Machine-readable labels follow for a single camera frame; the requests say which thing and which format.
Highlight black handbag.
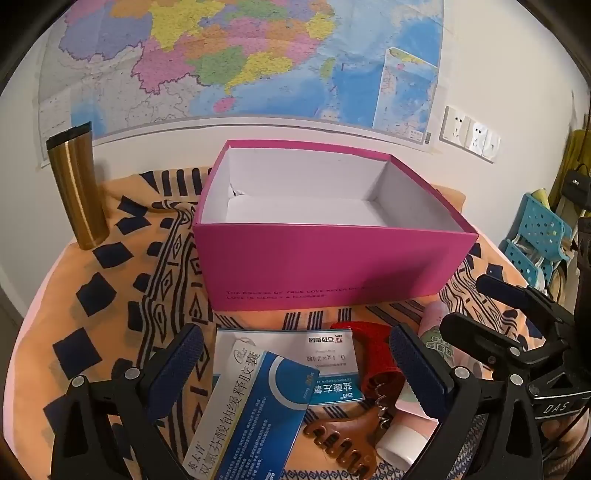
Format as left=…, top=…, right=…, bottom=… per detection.
left=560, top=168, right=591, bottom=219

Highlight orange patterned cloth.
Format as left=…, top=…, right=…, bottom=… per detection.
left=7, top=168, right=591, bottom=480

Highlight pink cardboard box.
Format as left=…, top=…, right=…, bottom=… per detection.
left=192, top=140, right=479, bottom=313

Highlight white and teal medicine box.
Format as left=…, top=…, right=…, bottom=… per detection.
left=215, top=327, right=366, bottom=408

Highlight gold metal thermos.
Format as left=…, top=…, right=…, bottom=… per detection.
left=46, top=121, right=110, bottom=251

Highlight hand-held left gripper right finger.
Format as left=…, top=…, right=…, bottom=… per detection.
left=389, top=323, right=546, bottom=480

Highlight brown wooden comb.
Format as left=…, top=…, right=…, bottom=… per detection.
left=302, top=407, right=394, bottom=479

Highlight white wall socket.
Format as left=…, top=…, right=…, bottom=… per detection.
left=466, top=117, right=491, bottom=156
left=482, top=127, right=502, bottom=162
left=440, top=106, right=472, bottom=147

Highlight pale tube with green print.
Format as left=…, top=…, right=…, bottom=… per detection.
left=418, top=300, right=459, bottom=371

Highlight long blue medicine box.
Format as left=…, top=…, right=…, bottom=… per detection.
left=182, top=351, right=322, bottom=480

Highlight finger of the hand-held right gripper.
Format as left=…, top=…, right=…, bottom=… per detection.
left=438, top=311, right=542, bottom=377
left=475, top=274, right=573, bottom=333

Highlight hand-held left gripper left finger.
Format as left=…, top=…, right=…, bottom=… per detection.
left=50, top=323, right=205, bottom=480

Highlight mustard yellow garment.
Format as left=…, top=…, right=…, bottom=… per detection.
left=551, top=129, right=591, bottom=215

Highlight blue perforated plastic stool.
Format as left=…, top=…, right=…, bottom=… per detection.
left=500, top=192, right=574, bottom=297

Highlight plain pink tube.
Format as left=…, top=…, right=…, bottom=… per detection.
left=375, top=382, right=440, bottom=465

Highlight red corkscrew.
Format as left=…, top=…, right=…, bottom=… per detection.
left=329, top=320, right=405, bottom=424

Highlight colourful wall map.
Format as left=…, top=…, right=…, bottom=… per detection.
left=34, top=0, right=446, bottom=168

